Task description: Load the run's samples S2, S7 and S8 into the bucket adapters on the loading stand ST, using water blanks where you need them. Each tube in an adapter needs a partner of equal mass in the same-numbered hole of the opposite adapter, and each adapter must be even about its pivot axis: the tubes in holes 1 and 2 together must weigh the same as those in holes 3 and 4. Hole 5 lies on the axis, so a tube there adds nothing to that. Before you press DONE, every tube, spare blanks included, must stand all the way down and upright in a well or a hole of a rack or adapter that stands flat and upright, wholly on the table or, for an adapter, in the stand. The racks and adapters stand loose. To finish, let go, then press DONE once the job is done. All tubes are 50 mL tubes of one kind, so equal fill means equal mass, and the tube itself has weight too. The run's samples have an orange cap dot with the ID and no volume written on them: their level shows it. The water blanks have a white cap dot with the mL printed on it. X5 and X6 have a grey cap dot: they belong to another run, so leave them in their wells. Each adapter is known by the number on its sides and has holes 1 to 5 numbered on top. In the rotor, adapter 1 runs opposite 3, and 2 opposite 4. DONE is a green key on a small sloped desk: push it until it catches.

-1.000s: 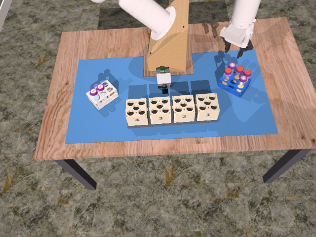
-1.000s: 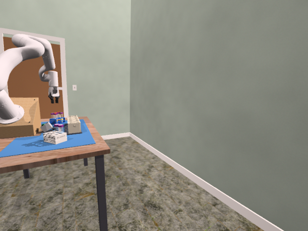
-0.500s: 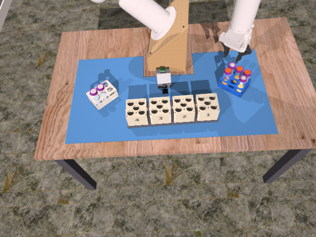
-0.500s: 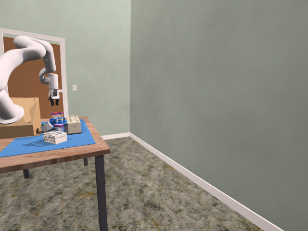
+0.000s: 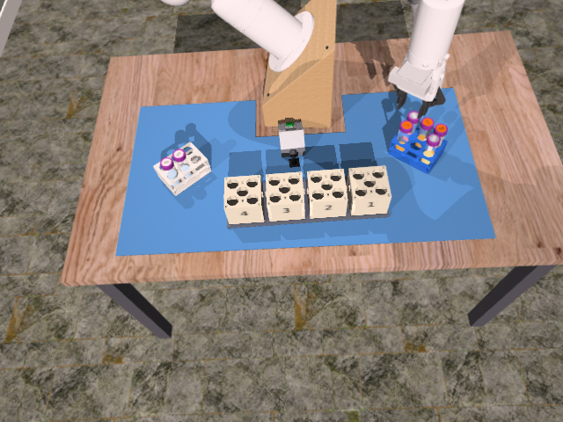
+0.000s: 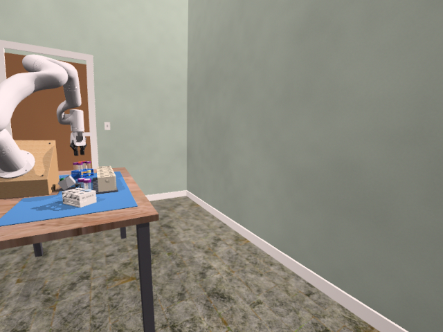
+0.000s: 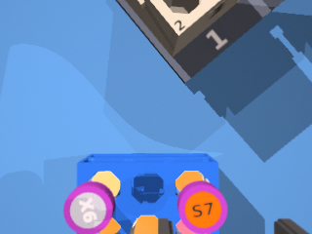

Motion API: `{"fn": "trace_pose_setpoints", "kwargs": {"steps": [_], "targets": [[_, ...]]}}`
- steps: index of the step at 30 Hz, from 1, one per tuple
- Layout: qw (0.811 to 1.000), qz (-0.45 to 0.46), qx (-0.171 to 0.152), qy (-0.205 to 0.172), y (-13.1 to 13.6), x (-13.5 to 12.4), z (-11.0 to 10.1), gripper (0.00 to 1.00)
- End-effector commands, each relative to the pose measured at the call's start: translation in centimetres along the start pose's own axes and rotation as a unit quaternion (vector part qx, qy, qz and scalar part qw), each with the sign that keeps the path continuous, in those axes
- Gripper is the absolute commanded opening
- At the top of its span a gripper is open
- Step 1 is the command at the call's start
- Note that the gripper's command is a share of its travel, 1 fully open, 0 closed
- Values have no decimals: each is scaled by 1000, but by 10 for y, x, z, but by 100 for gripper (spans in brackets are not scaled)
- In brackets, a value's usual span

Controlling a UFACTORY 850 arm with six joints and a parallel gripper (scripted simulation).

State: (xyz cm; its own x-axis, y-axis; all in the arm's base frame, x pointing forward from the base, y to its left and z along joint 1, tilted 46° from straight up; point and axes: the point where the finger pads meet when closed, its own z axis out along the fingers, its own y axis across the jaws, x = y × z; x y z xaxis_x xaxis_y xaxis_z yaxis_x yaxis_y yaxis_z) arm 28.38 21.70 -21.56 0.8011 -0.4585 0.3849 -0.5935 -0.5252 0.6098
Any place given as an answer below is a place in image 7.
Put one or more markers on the blue tube rack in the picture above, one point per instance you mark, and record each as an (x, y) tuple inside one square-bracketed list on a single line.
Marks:
[(142, 179)]

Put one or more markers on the blue bench mat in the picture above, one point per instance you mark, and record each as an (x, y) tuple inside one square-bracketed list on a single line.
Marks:
[(77, 77)]

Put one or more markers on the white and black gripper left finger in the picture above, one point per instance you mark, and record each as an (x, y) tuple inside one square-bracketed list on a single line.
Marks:
[(165, 226)]

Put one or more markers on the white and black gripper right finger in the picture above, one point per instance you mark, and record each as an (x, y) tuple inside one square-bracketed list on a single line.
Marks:
[(287, 226)]

